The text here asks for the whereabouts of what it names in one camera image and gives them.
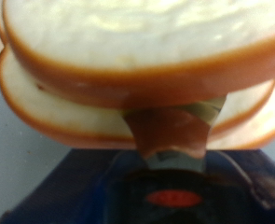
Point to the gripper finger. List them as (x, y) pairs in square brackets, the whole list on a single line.
[(272, 191)]

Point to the white bread slice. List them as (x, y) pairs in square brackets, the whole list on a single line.
[(50, 105), (137, 37), (267, 124)]

